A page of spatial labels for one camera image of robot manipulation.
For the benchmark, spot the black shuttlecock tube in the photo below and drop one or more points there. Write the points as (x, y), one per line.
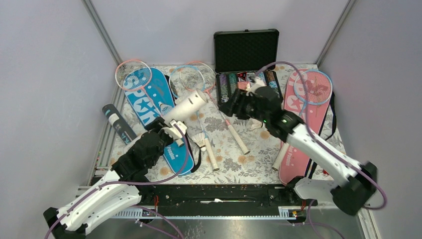
(119, 124)

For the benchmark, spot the blue badminton racket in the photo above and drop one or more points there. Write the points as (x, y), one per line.
(186, 83)

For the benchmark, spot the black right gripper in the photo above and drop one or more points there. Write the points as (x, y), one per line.
(241, 99)

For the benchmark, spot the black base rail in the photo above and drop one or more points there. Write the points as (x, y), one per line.
(223, 197)

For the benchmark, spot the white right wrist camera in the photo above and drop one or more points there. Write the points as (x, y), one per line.
(257, 82)

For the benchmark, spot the white feather shuttlecock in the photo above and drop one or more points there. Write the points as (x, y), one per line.
(199, 140)

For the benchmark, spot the white cardboard tube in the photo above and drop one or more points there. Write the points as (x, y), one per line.
(186, 107)

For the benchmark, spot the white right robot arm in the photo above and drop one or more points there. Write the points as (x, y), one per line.
(352, 184)

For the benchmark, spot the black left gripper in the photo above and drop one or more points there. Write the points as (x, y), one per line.
(158, 126)

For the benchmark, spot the black poker chip case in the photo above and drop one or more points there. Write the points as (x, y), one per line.
(238, 56)

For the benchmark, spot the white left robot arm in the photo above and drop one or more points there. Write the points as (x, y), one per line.
(122, 186)

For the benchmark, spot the pink racket cover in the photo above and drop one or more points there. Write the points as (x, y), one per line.
(295, 162)

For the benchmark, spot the blue racket cover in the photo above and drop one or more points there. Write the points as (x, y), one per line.
(153, 101)

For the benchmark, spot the aluminium slotted rail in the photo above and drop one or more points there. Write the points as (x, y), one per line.
(277, 213)

